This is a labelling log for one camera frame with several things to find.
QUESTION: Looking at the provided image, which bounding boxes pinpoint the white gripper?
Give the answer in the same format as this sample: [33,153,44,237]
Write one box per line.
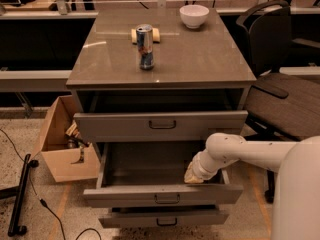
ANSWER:
[184,150,220,184]

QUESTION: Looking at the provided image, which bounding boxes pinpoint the grey drawer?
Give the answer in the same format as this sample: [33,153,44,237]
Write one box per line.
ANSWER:
[99,205,229,228]
[74,90,247,143]
[84,141,243,208]

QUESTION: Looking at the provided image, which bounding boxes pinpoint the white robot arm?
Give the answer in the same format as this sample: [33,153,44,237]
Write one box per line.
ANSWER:
[184,133,320,240]

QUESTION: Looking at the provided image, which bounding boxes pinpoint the grey bottom drawer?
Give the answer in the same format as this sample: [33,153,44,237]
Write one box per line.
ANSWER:
[99,205,229,228]

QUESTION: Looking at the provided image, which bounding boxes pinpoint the grey top drawer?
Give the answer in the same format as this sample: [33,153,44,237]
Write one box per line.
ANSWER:
[74,90,247,143]

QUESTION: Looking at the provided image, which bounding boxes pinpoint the grey drawer cabinet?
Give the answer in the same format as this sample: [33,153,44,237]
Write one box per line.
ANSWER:
[65,7,257,229]

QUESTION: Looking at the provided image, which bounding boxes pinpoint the open cardboard box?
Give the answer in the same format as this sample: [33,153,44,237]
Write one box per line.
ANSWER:
[38,95,100,182]

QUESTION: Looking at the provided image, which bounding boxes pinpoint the black office chair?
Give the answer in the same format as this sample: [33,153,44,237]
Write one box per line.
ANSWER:
[229,0,320,204]

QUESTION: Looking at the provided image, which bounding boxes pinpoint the items inside cardboard box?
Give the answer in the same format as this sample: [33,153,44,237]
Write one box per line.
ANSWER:
[65,121,89,164]

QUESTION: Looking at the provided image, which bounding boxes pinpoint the yellow sponge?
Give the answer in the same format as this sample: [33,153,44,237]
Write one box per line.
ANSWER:
[131,28,161,44]

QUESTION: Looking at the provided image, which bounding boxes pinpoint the blue silver drink can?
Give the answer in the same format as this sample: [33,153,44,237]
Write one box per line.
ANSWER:
[136,24,154,70]

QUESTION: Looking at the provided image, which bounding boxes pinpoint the white bowl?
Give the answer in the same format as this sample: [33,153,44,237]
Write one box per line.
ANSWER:
[179,5,209,29]

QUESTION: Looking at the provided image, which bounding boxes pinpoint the black wheeled stand leg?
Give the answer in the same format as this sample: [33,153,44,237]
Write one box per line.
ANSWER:
[0,154,39,237]

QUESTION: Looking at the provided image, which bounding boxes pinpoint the black floor cable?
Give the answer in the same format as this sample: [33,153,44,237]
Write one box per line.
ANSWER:
[0,127,103,240]

